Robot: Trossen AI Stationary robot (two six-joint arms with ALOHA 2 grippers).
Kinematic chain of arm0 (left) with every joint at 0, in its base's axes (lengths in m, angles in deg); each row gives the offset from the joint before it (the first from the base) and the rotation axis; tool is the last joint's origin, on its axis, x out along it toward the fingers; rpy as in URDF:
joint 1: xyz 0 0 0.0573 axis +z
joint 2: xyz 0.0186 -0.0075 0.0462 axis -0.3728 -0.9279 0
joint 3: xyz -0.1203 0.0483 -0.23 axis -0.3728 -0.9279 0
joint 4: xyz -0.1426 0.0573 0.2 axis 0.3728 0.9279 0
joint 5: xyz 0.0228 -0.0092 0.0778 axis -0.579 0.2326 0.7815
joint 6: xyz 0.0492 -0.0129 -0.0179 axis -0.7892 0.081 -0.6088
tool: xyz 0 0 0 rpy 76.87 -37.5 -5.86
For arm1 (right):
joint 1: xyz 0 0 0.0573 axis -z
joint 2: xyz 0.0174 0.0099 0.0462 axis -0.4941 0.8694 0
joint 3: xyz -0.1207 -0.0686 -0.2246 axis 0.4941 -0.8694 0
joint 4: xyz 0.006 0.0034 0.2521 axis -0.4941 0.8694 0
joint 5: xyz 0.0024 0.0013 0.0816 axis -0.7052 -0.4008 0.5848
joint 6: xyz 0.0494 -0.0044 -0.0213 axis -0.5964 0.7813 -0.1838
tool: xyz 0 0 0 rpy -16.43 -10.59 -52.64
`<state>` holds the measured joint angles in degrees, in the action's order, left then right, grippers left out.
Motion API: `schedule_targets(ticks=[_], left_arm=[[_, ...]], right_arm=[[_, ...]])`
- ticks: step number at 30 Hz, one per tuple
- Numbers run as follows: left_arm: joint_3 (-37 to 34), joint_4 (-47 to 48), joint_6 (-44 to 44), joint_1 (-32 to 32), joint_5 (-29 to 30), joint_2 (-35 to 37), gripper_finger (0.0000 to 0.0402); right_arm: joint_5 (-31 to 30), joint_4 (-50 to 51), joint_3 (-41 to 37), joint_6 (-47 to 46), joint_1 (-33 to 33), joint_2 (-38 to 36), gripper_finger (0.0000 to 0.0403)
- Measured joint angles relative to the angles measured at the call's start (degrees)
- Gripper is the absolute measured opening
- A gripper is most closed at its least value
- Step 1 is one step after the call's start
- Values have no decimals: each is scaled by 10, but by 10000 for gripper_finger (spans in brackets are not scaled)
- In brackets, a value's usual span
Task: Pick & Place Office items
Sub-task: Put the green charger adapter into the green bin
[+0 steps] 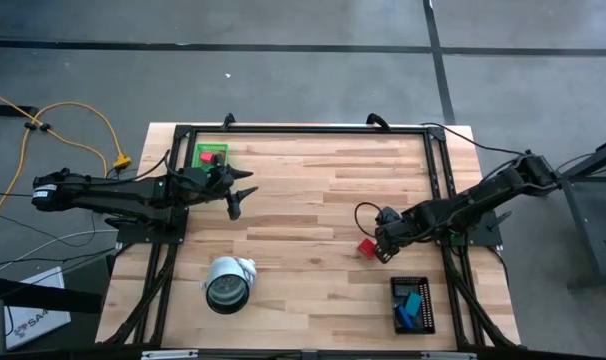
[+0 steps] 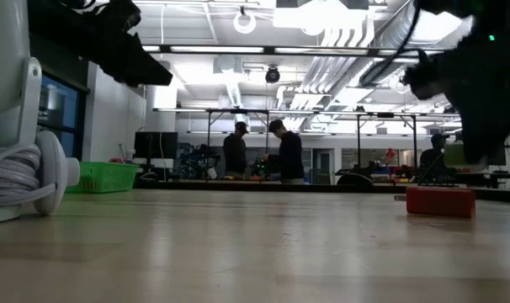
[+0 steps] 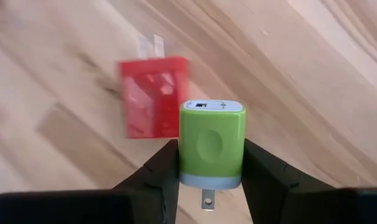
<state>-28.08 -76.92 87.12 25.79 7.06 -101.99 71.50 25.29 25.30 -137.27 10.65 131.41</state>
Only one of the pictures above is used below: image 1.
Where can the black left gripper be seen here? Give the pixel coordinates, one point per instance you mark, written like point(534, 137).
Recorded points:
point(215, 187)

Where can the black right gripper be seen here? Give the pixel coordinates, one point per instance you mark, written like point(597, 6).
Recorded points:
point(390, 234)

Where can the large red cube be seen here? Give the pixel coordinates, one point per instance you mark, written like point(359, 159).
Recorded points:
point(366, 247)

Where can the black plastic basket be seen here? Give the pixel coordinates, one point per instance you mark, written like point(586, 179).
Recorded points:
point(427, 310)

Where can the dark blue block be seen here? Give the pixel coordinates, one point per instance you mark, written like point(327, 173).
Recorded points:
point(404, 318)

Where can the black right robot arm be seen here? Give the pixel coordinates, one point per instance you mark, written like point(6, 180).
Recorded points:
point(463, 205)

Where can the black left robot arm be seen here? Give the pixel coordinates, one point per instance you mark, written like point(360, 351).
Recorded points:
point(113, 192)

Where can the green plastic basket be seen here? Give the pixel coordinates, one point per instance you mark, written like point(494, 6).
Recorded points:
point(205, 148)

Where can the white cup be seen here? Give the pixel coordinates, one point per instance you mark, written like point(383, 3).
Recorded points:
point(223, 267)

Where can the black flat bar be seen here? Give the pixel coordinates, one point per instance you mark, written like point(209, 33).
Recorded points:
point(58, 299)

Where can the white printed box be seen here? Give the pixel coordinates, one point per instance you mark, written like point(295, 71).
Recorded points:
point(38, 325)

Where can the black metal table frame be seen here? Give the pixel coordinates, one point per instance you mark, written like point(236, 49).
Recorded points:
point(308, 129)

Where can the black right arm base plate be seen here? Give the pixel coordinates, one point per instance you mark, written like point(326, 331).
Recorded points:
point(485, 239)

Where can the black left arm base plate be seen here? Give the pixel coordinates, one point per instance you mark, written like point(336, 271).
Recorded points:
point(133, 235)

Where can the silver metal bracket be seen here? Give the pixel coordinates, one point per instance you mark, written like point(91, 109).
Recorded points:
point(448, 356)
point(170, 354)

